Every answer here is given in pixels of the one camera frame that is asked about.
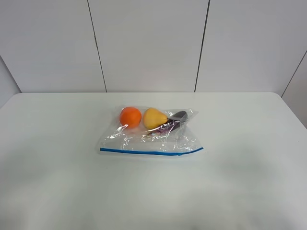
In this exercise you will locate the purple eggplant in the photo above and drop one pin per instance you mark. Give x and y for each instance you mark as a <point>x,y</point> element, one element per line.
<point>174,122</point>

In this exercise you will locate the orange fruit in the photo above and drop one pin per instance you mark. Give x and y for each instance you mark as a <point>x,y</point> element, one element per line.
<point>130,117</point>

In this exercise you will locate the yellow pear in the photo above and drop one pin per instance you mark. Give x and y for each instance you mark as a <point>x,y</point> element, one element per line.
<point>153,118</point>

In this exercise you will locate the clear zip bag blue seal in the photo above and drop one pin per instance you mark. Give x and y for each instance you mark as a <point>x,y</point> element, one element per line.
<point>120,139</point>

